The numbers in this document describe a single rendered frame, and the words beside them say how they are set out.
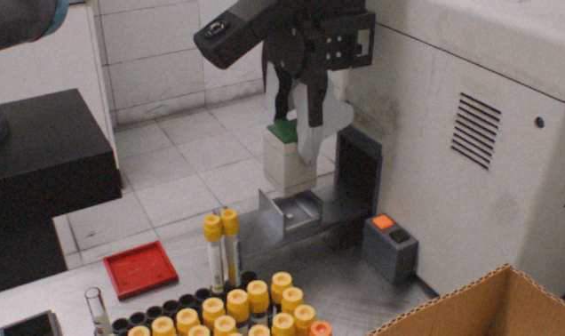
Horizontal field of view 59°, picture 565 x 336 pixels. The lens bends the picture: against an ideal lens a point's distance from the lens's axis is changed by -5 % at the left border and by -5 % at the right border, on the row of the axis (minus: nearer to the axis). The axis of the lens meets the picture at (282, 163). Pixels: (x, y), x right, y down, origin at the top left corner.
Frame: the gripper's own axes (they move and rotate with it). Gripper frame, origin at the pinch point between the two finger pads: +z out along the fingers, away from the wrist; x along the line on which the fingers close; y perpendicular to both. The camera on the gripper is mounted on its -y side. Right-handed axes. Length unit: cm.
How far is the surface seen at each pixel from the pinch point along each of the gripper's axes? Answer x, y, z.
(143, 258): 5.6, -16.0, 13.3
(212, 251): -5.6, -11.4, 5.5
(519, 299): -26.9, 3.8, 0.6
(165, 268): 2.9, -14.2, 13.3
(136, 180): 162, 14, 101
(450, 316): -25.3, -1.6, 0.9
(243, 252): -3.2, -7.2, 9.2
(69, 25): 158, -2, 26
